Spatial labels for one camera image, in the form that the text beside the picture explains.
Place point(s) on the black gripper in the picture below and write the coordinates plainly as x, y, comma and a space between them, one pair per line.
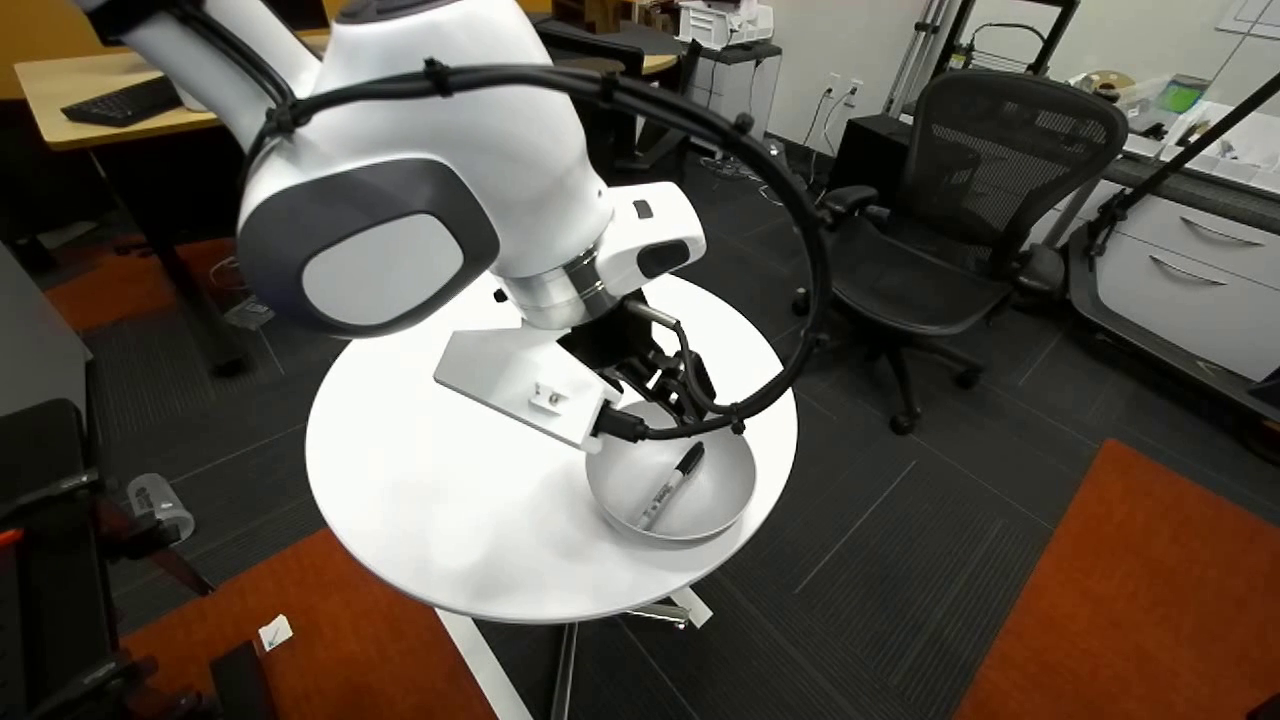
625, 351

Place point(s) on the black and grey marker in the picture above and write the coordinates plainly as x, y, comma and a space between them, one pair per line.
671, 490

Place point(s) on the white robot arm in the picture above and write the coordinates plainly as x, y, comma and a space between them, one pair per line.
443, 134

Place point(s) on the grey metal bowl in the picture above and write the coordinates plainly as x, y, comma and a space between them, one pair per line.
705, 501

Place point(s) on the white table base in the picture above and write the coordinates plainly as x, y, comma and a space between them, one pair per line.
481, 660

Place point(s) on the white cardboard box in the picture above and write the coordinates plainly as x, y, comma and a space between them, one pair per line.
724, 21

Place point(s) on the black mesh office chair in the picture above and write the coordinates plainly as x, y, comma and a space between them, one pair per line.
1013, 146

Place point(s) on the small white floor tag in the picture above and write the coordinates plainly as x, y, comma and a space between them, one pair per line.
278, 633

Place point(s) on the white drawer cabinet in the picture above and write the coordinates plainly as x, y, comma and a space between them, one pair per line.
1185, 287

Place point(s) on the black stand rod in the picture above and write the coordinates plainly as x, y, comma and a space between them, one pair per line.
1185, 158

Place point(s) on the black keyboard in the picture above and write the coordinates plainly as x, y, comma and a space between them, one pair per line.
127, 101

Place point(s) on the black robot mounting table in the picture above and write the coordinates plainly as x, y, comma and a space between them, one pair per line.
41, 344

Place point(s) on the wooden desk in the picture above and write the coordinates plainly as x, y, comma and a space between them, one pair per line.
54, 92

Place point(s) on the silver camera mounting plate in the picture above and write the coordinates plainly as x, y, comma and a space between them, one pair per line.
515, 373

